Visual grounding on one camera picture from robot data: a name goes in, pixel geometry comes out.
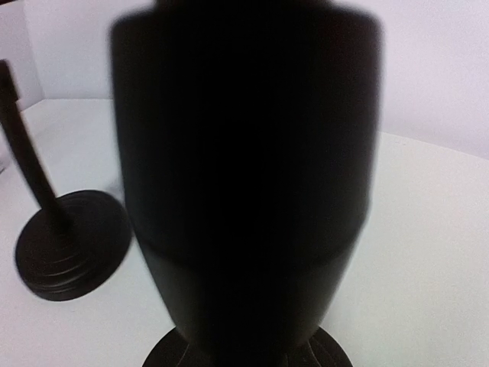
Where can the black phone stand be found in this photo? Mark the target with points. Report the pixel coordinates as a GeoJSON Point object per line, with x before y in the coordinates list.
{"type": "Point", "coordinates": [73, 243]}
{"type": "Point", "coordinates": [246, 134]}

